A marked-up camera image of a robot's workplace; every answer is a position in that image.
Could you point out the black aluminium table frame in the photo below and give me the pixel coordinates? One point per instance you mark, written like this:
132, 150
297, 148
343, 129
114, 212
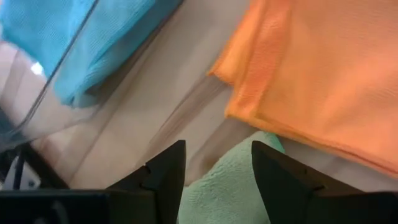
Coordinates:
46, 171

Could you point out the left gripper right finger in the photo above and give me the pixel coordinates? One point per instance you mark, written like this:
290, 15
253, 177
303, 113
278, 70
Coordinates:
295, 199

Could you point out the orange microfiber towel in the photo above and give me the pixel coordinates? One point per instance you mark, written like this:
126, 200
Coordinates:
326, 77

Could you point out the clear plastic tray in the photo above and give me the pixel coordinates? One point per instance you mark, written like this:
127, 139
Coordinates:
18, 109

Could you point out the green microfiber towel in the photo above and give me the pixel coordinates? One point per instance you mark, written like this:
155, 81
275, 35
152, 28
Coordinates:
224, 186

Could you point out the blue microfiber towel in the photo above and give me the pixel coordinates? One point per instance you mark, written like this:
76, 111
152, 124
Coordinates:
109, 40

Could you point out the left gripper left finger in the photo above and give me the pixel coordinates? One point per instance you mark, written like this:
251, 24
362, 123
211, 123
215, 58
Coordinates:
140, 202

